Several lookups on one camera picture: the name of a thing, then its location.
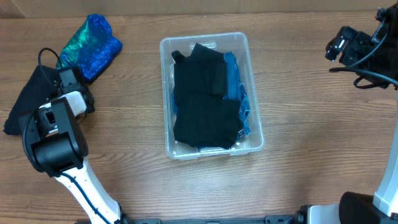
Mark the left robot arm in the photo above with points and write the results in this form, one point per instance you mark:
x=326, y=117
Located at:
x=55, y=144

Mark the blue denim jeans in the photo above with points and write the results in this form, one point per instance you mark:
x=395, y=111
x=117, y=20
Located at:
x=233, y=83

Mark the square black garment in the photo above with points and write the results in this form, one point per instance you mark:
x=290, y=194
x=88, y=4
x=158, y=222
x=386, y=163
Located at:
x=207, y=121

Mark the shiny blue green garment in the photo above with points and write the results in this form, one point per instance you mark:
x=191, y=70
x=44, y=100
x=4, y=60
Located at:
x=91, y=49

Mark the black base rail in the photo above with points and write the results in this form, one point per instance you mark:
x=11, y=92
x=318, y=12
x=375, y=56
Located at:
x=268, y=219

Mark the long black garment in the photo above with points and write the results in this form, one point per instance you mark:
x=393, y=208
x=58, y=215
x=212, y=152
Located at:
x=35, y=93

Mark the clear plastic storage container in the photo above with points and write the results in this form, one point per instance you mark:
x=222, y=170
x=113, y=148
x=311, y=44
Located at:
x=235, y=42

